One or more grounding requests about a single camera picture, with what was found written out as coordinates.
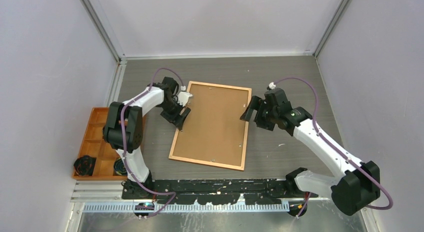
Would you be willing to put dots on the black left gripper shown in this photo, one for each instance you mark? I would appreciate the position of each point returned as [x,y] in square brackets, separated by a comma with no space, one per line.
[172,118]

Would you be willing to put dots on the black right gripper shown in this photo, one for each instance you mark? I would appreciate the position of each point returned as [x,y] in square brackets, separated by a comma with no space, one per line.
[256,104]

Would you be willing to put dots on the brown backing board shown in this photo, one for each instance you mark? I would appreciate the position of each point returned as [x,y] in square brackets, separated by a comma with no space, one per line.
[212,121]

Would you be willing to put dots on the orange wooden picture frame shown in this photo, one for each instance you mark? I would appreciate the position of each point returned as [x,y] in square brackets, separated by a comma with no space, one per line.
[246,124]

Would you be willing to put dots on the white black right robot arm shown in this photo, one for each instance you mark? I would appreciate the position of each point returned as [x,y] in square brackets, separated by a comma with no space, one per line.
[352,184]

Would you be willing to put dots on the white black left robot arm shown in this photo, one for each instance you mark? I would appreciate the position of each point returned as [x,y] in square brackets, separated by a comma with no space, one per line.
[124,126]

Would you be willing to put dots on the dark striped tape roll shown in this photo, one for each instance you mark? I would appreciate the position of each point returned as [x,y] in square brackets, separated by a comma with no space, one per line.
[119,167]

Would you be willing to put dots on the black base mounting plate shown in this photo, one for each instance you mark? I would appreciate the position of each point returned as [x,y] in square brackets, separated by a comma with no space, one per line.
[265,191]

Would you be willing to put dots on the orange compartment tray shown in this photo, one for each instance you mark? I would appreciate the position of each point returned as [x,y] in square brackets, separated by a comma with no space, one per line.
[93,145]

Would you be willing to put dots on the black tape roll lower left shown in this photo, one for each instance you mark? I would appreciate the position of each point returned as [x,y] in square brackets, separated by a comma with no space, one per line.
[84,166]

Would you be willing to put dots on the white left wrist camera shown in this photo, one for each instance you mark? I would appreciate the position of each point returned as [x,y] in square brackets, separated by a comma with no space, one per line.
[183,96]

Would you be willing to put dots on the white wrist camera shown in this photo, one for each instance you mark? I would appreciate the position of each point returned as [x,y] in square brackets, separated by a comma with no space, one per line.
[183,96]
[271,86]

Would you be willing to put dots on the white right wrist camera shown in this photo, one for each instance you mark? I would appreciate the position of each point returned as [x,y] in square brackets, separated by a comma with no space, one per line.
[271,86]

